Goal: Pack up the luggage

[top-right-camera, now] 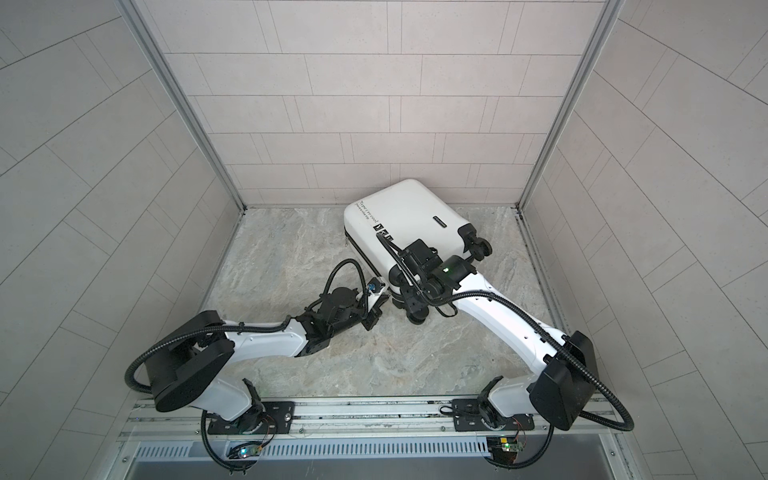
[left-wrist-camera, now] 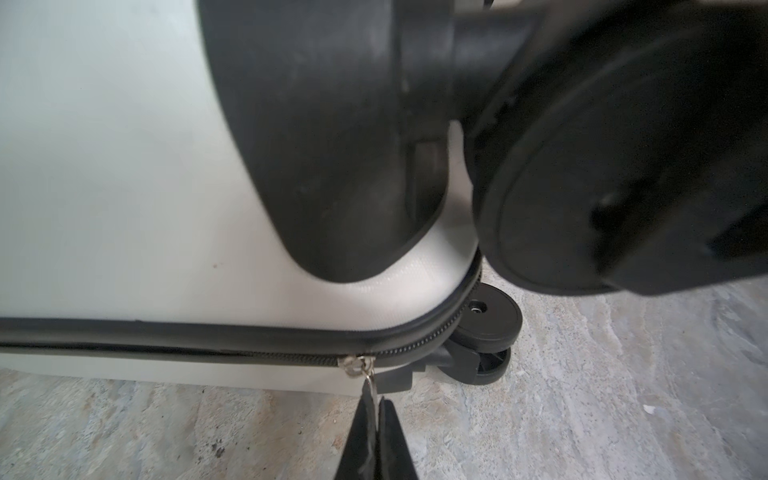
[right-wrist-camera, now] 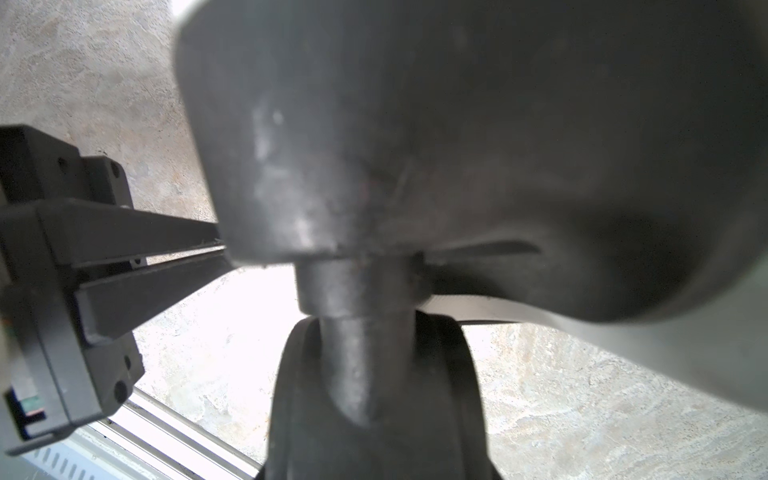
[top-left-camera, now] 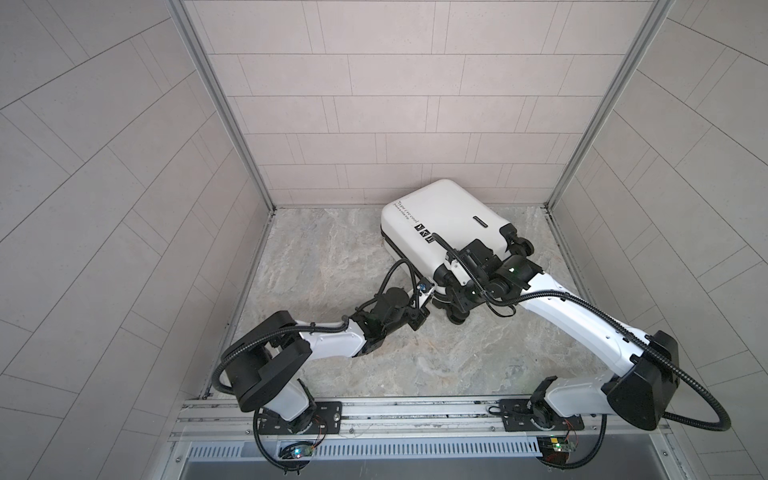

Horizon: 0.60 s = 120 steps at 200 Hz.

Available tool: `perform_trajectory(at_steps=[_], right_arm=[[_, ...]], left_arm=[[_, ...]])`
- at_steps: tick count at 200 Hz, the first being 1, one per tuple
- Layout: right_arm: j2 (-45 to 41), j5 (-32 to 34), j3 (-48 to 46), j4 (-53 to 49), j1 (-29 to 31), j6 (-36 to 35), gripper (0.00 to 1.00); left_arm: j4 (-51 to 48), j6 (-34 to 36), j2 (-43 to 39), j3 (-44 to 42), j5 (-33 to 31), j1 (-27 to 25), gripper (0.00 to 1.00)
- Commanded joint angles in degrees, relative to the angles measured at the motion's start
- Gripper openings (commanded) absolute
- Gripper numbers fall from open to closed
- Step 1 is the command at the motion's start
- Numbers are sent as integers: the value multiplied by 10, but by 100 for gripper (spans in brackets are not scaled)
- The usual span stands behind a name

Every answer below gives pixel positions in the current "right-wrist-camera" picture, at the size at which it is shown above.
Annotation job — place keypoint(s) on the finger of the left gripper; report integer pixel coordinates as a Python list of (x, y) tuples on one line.
[(83, 234), (114, 306)]

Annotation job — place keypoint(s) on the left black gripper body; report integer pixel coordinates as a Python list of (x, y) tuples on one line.
[(58, 381)]

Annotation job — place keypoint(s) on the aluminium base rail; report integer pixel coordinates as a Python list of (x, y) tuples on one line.
[(145, 439)]

